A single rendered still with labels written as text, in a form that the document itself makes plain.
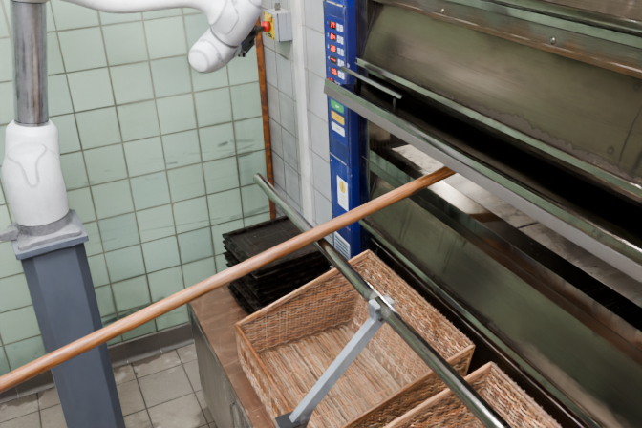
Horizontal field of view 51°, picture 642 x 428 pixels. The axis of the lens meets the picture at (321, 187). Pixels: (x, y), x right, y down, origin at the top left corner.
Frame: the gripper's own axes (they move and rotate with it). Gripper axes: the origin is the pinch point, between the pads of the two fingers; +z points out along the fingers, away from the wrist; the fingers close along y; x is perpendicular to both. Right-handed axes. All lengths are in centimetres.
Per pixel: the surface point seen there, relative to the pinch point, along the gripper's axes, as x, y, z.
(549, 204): 103, 3, -104
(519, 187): 98, 3, -99
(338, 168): 36, 40, -21
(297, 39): 14.5, 3.3, 2.2
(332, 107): 34.3, 19.4, -19.5
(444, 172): 78, 20, -59
